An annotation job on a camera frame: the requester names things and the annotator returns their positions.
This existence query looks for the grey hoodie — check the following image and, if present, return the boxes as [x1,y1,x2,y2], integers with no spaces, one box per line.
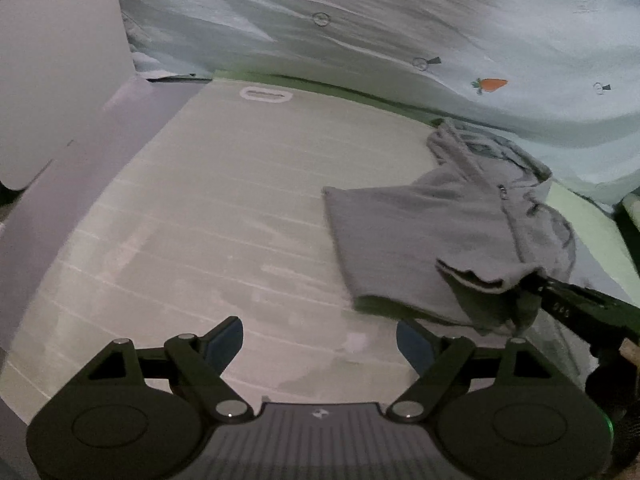
[322,119,576,337]

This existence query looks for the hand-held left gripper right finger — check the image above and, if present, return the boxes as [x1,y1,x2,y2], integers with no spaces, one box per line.
[387,321,551,421]

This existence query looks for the white rounded board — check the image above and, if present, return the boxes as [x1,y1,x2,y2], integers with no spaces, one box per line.
[0,0,137,192]

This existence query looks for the pale carrot print sheet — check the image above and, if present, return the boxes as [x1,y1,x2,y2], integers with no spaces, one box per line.
[112,0,640,206]

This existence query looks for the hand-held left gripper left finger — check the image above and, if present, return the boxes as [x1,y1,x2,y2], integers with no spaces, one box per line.
[85,316,251,421]

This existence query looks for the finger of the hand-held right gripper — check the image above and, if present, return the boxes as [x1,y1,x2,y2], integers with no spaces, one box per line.
[519,269,608,333]

